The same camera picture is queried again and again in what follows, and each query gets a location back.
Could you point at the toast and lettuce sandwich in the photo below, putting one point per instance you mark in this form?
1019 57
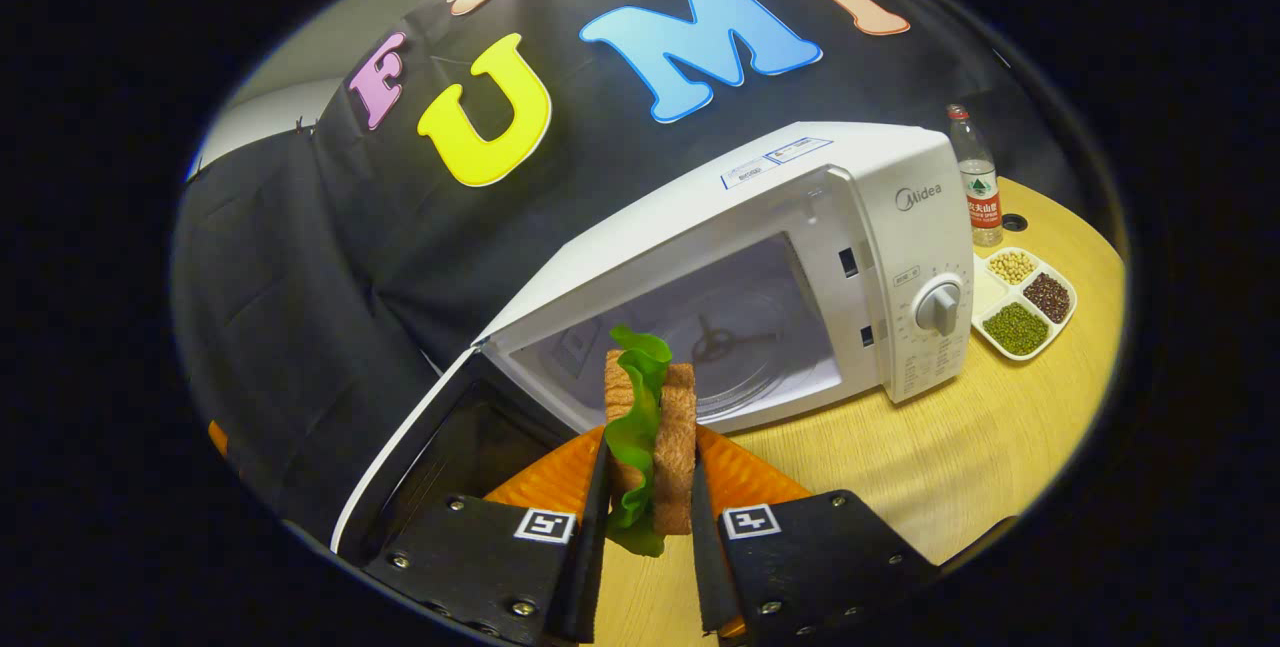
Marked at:
680 447

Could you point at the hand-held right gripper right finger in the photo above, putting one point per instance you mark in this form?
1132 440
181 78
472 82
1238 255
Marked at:
705 567

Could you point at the red label water bottle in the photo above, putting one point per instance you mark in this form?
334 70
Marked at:
978 187

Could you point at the white microwave oven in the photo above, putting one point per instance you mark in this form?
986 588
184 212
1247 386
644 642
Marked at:
900 167

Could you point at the white divided dish of beans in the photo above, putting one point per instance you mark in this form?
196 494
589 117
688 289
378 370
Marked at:
1015 327

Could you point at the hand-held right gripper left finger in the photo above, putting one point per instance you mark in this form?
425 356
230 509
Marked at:
590 547

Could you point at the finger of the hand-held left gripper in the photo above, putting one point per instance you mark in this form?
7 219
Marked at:
217 437

